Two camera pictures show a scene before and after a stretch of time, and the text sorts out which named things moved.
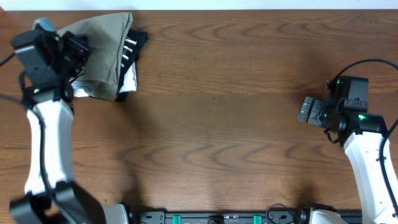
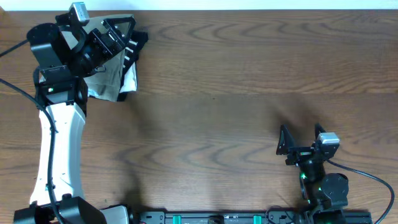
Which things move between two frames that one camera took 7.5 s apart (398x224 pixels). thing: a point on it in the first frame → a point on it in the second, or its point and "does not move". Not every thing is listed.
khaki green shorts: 106,38 does not move
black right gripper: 318,105 → 300,154
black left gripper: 76,47 → 104,43
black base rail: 224,217 does not move
